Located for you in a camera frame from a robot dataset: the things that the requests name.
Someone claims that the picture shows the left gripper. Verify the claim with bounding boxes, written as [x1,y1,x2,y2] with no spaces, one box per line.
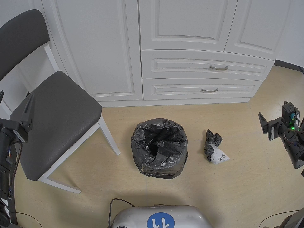
[0,90,35,151]

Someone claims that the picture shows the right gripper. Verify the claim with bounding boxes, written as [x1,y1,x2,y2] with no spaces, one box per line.
[258,112,286,141]

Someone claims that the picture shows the black plastic bag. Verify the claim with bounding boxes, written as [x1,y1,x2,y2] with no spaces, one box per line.
[131,118,189,180]

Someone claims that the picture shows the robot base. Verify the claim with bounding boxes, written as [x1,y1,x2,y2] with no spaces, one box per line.
[112,205,213,228]

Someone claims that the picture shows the crumpled black plastic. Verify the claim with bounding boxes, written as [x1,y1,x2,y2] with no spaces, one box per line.
[204,128,224,162]

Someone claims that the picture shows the white chair dark grey seat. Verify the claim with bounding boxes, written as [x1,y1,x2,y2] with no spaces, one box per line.
[0,9,121,194]

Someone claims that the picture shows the white wardrobe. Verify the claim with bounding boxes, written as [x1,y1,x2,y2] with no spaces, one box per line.
[38,0,295,107]

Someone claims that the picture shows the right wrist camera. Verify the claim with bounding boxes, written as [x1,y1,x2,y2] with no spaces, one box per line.
[282,101,301,130]

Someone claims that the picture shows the black cable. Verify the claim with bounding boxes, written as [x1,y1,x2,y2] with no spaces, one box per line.
[259,210,301,228]
[108,198,135,228]
[11,212,43,228]

